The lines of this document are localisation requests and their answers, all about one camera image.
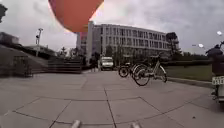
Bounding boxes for white vehicle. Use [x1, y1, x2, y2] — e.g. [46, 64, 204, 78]
[98, 55, 115, 72]

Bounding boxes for dark bicycle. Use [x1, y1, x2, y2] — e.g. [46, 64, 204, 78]
[117, 61, 135, 79]

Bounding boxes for pale multi-storey building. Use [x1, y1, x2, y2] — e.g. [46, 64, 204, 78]
[75, 21, 181, 65]

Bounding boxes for white bicycle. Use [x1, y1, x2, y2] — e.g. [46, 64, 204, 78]
[131, 54, 169, 87]

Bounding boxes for grey paved plaza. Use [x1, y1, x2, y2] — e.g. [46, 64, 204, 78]
[0, 69, 224, 128]

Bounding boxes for dark outdoor steps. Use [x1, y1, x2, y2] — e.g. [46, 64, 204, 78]
[46, 57, 84, 75]

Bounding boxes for large orange round object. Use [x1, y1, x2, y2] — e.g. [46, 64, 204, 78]
[47, 0, 105, 34]

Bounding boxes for tall tree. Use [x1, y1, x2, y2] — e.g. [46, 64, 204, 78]
[165, 31, 183, 62]

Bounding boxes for dark hedge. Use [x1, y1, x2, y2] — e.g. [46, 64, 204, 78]
[159, 54, 210, 67]

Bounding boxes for lamp pole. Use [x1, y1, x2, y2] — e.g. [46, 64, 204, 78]
[34, 27, 45, 58]

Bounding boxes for grass lawn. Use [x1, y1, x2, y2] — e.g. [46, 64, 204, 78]
[164, 64, 215, 83]

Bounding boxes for grey kerb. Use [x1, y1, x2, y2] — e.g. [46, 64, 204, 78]
[166, 76, 215, 90]

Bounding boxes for motor scooter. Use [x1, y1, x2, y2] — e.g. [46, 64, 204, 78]
[205, 41, 224, 105]

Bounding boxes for dark building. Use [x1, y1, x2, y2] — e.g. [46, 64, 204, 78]
[0, 31, 20, 47]

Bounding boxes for sloped dark wall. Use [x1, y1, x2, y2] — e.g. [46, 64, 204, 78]
[0, 43, 50, 78]

